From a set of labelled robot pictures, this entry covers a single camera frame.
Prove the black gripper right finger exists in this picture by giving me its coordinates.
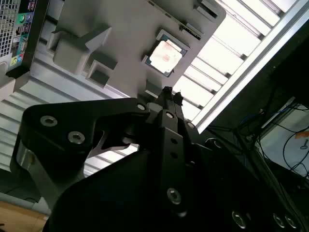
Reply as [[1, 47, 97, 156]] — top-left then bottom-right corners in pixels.
[[173, 91, 223, 168]]

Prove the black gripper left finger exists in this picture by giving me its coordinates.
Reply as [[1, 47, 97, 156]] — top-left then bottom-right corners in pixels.
[[11, 86, 186, 214]]

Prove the silver topped CPU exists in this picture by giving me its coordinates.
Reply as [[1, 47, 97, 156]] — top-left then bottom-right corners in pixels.
[[144, 29, 191, 78]]

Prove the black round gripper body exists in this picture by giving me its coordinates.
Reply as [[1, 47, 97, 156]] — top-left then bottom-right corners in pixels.
[[44, 148, 305, 232]]

